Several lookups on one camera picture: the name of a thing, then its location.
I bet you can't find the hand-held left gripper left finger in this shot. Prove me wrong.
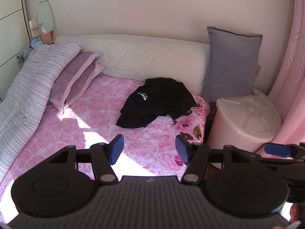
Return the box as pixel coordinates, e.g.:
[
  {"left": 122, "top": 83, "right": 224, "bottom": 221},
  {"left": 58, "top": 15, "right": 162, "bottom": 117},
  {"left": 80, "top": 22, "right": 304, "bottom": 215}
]
[{"left": 49, "top": 134, "right": 125, "bottom": 185}]

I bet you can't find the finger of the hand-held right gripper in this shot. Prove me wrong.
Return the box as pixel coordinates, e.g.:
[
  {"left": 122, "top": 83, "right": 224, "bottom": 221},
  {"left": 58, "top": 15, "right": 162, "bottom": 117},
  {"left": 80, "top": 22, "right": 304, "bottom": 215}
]
[{"left": 264, "top": 142, "right": 305, "bottom": 159}]

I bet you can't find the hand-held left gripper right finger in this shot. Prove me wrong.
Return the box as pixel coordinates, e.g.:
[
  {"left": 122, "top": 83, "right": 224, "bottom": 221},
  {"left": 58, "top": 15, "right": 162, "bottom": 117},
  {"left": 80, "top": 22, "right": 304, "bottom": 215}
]
[{"left": 175, "top": 134, "right": 261, "bottom": 186}]

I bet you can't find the white quilted headboard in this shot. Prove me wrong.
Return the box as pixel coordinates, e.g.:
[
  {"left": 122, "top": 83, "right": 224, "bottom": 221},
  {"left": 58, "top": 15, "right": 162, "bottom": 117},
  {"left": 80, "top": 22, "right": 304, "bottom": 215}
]
[{"left": 54, "top": 35, "right": 211, "bottom": 101}]

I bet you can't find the black garment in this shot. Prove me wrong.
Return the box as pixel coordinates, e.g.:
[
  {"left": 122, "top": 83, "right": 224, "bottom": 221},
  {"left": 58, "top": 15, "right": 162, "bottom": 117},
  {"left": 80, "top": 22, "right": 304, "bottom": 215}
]
[{"left": 116, "top": 77, "right": 200, "bottom": 129}]

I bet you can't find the oval mirror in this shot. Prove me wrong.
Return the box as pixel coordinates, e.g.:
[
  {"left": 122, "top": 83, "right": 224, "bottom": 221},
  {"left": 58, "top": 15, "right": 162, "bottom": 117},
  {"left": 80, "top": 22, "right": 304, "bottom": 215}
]
[{"left": 37, "top": 0, "right": 58, "bottom": 39}]

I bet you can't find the grey cloth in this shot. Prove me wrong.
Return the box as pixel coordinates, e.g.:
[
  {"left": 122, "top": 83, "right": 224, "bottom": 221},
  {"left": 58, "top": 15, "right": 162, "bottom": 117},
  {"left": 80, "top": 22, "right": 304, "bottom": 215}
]
[{"left": 16, "top": 46, "right": 32, "bottom": 65}]

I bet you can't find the striped quilt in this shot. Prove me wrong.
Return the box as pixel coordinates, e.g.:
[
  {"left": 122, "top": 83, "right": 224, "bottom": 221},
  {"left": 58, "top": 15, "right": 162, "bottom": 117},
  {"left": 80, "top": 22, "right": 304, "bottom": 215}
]
[{"left": 0, "top": 42, "right": 85, "bottom": 184}]

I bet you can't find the white wardrobe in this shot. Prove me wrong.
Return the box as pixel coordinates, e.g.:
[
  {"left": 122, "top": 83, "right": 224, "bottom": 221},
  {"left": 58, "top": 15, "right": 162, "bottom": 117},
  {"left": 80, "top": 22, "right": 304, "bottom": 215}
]
[{"left": 0, "top": 0, "right": 31, "bottom": 103}]

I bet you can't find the folded pink blanket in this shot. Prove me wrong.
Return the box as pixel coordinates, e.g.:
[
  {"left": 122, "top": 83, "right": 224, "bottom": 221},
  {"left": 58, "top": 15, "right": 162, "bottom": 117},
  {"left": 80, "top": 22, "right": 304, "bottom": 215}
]
[{"left": 54, "top": 51, "right": 104, "bottom": 93}]

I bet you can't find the purple pillow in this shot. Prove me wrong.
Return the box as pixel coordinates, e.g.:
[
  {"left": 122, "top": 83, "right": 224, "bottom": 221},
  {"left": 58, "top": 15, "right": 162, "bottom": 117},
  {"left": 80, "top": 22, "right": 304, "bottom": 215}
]
[{"left": 48, "top": 60, "right": 106, "bottom": 114}]

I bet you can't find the grey pillow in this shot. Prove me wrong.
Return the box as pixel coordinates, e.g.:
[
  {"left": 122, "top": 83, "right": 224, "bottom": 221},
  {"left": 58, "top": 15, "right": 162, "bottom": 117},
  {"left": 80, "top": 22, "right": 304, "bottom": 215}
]
[{"left": 204, "top": 26, "right": 263, "bottom": 103}]

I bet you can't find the pink floral blanket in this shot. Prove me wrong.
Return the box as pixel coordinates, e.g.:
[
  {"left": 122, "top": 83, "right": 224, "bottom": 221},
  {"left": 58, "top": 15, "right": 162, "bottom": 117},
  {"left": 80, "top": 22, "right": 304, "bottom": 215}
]
[{"left": 0, "top": 74, "right": 211, "bottom": 222}]

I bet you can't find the pink curtain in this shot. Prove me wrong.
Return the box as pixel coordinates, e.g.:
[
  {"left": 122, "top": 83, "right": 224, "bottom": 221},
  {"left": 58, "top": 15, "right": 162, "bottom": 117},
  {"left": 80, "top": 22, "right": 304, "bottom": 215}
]
[{"left": 253, "top": 0, "right": 305, "bottom": 153}]

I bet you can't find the pink box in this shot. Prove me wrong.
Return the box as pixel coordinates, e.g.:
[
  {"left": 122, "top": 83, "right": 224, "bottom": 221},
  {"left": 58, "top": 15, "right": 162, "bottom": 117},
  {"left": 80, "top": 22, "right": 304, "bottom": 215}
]
[{"left": 40, "top": 31, "right": 53, "bottom": 44}]

